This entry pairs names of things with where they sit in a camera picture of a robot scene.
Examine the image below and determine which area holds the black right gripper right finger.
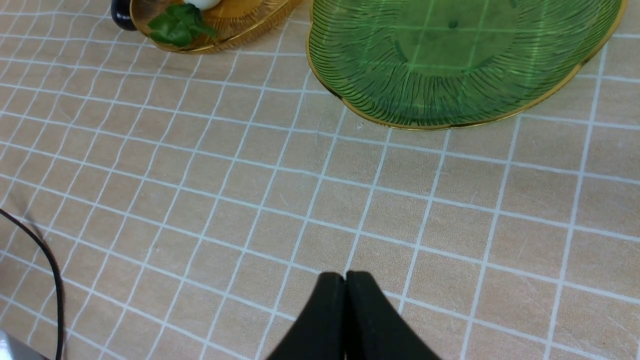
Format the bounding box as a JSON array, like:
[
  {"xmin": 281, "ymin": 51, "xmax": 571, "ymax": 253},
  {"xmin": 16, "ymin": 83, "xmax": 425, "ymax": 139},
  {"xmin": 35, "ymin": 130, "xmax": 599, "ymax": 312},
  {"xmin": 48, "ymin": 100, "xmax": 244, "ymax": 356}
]
[{"xmin": 345, "ymin": 271, "xmax": 440, "ymax": 360}]

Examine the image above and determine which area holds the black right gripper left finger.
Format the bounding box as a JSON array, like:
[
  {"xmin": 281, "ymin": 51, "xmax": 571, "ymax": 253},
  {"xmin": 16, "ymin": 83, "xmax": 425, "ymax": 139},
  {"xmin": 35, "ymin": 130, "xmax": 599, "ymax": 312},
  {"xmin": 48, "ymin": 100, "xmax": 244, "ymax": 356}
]
[{"xmin": 268, "ymin": 272, "xmax": 346, "ymax": 360}]

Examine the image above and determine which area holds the white radish with leaves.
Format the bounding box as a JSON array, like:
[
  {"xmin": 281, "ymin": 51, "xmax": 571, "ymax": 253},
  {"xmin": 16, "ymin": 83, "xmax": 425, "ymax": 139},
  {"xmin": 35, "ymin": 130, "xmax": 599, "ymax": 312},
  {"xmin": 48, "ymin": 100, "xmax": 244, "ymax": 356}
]
[{"xmin": 148, "ymin": 0, "xmax": 220, "ymax": 48}]

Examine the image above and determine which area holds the dark purple eggplant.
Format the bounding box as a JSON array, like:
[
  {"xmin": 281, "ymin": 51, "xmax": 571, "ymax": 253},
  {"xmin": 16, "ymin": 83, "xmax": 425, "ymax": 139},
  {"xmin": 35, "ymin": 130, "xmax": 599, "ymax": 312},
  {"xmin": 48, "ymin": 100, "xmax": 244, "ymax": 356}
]
[{"xmin": 110, "ymin": 0, "xmax": 137, "ymax": 32}]

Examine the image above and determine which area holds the checkered beige tablecloth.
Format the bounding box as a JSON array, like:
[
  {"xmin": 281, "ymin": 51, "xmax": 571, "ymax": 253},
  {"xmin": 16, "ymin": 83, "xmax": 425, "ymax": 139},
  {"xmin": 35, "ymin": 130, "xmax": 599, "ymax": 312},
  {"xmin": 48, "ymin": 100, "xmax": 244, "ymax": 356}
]
[{"xmin": 0, "ymin": 0, "xmax": 639, "ymax": 360}]

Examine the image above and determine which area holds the green ribbed plastic plate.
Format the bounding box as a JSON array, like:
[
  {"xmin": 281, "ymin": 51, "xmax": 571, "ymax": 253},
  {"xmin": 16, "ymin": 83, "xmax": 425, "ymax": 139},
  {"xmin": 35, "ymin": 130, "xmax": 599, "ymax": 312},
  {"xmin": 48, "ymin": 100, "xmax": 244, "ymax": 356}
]
[{"xmin": 306, "ymin": 0, "xmax": 627, "ymax": 131}]

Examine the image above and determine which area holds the amber ribbed plastic plate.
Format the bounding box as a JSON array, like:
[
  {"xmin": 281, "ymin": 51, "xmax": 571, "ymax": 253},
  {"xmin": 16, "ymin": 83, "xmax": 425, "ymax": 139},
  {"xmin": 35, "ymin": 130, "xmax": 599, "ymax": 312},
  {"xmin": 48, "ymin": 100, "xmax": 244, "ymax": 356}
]
[{"xmin": 130, "ymin": 0, "xmax": 301, "ymax": 55}]

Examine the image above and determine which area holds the black cable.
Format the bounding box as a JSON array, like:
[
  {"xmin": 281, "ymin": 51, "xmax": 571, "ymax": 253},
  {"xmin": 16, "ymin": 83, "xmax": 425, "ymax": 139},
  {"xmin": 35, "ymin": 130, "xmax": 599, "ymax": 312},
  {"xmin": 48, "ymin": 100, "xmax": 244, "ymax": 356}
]
[{"xmin": 0, "ymin": 208, "xmax": 66, "ymax": 360}]

